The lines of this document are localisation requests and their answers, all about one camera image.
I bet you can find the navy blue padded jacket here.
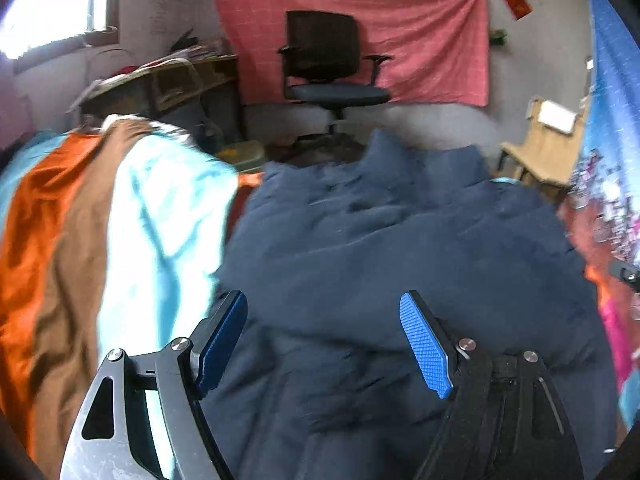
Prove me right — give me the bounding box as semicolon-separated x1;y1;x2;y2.
203;130;617;479

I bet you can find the blue patterned curtain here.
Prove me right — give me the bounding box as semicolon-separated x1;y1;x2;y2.
567;0;639;428

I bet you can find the wooden chair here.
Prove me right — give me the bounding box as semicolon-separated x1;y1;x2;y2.
496;96;588;200

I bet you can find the striped colourful bed sheet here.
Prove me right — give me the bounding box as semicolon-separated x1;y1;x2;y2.
1;116;260;479

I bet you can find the yellow-green plastic bin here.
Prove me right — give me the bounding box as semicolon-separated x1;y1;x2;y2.
216;140;267;174

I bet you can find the wooden desk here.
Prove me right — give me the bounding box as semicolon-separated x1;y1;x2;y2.
72;54;248;145

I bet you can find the black office chair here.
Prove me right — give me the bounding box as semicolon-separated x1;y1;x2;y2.
278;10;394;153

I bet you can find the window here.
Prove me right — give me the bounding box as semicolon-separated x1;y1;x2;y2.
1;0;119;61

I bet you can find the red checked wall cloth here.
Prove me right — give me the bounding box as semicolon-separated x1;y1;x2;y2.
214;0;489;107

